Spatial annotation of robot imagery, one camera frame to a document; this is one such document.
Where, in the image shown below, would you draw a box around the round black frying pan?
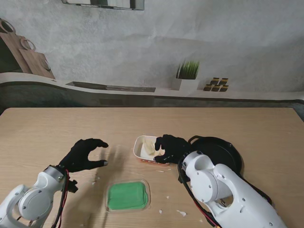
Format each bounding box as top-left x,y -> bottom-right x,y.
187,135 -> 274,207

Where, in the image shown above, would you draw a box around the dark wooden cutting board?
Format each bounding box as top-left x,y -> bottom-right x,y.
0,18 -> 31,74

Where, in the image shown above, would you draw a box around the red black arm cables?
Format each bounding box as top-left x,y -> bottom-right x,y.
177,163 -> 221,228
51,169 -> 72,228

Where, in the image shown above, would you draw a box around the red black left arm cables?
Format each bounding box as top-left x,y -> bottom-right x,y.
51,169 -> 72,228

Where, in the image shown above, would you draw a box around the dark wall shelf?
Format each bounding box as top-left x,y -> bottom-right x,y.
61,0 -> 145,11

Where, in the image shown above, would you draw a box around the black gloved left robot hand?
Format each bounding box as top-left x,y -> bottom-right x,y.
58,138 -> 109,173

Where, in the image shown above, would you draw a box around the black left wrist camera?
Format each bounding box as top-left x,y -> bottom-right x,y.
66,180 -> 79,193

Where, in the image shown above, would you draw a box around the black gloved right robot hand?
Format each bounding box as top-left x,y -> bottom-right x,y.
154,134 -> 193,166

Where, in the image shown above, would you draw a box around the white food container orange print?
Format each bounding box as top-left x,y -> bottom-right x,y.
133,135 -> 171,166

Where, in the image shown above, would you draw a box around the dark flat cooktop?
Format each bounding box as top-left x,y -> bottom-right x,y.
66,81 -> 157,93

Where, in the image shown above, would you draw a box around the light wooden cutting board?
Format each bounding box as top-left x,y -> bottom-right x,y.
19,38 -> 56,79

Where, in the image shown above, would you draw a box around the green grass plant white pot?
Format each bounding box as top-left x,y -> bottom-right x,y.
171,59 -> 200,91

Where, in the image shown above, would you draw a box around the red black right arm cables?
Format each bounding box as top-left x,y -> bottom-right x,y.
177,163 -> 221,228

